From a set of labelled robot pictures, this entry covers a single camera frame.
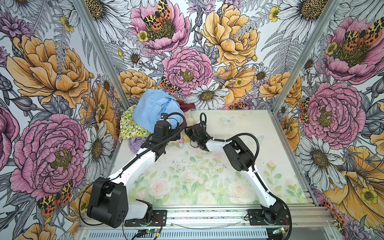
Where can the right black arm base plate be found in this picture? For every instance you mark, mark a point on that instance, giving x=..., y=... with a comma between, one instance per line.
x=259, y=217

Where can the left aluminium corner post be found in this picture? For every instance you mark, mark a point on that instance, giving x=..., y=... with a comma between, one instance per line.
x=96, y=39

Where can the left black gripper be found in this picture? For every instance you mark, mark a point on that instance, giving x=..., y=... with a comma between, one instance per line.
x=174, y=130

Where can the yellow green lemon print cloth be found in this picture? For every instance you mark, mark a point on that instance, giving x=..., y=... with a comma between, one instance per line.
x=129, y=128

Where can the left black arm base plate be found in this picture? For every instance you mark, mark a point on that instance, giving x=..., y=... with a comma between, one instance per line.
x=157, y=218

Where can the aluminium corner post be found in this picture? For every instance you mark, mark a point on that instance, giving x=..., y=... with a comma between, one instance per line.
x=96, y=39
x=323, y=22

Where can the green circuit board right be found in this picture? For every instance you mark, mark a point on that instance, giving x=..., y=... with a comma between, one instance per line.
x=279, y=231

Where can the aluminium front rail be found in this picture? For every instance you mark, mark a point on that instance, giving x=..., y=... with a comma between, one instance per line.
x=204, y=217

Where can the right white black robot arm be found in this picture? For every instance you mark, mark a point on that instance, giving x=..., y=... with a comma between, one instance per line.
x=242, y=151

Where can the lavender purple cloth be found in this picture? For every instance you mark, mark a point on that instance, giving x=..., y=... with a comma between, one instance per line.
x=135, y=144

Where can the white ventilation grille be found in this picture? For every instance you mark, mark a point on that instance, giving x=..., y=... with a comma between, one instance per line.
x=183, y=234

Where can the light blue cloth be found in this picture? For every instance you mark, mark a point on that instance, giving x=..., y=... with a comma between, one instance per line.
x=151, y=105

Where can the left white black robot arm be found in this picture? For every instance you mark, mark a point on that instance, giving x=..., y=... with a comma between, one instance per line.
x=109, y=202

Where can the right aluminium corner post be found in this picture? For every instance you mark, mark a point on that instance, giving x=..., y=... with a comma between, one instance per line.
x=323, y=22

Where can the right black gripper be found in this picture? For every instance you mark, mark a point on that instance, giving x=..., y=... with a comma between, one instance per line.
x=188, y=130

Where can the maroon cloth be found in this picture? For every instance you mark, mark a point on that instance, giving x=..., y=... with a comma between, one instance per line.
x=185, y=107

